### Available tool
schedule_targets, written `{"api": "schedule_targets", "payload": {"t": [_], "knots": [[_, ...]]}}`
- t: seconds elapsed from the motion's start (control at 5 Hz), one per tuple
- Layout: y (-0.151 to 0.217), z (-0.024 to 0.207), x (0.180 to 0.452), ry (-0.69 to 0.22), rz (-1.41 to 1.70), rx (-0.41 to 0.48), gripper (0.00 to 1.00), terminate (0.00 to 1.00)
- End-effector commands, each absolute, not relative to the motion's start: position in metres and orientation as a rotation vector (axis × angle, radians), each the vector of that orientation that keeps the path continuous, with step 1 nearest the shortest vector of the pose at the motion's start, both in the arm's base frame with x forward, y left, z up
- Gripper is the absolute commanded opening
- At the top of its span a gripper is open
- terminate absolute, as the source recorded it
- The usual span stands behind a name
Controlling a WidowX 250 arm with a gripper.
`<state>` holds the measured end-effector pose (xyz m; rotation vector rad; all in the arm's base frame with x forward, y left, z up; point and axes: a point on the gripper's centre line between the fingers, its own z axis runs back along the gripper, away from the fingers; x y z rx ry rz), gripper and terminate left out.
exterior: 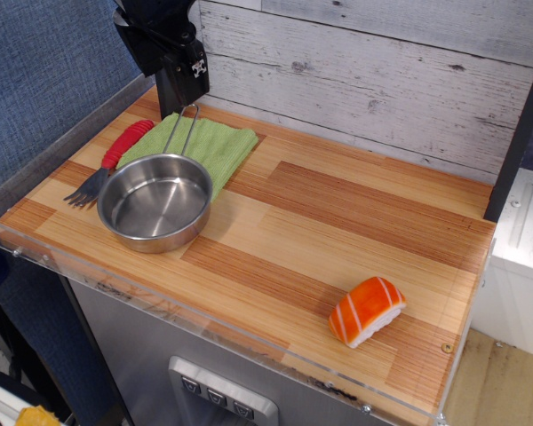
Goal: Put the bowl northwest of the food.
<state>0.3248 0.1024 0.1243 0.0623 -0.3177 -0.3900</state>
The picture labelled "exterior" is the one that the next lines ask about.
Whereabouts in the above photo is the red handled fork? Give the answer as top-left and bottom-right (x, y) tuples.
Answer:
(64, 120), (155, 207)

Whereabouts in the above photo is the white box on right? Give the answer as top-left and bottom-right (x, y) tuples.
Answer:
(471, 169), (533, 354)

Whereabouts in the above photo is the yellow object bottom left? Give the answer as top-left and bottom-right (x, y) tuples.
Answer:
(14, 406), (61, 426)

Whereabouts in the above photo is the stainless steel pot with handle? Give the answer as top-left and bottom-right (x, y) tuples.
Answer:
(96, 104), (214, 255)

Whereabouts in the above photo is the black right frame post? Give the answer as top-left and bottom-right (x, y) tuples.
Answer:
(483, 83), (533, 223)

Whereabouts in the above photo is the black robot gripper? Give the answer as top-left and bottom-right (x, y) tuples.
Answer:
(113, 0), (196, 76)

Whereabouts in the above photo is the steel cabinet control panel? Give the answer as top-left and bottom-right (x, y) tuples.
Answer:
(168, 356), (279, 425)

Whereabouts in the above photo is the orange and white salmon sushi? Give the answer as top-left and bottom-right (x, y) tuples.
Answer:
(328, 277), (407, 349)

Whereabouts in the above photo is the clear acrylic table guard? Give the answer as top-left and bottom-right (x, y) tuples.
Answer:
(0, 82), (495, 425)

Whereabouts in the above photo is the green folded cloth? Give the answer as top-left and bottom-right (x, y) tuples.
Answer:
(116, 113), (259, 198)

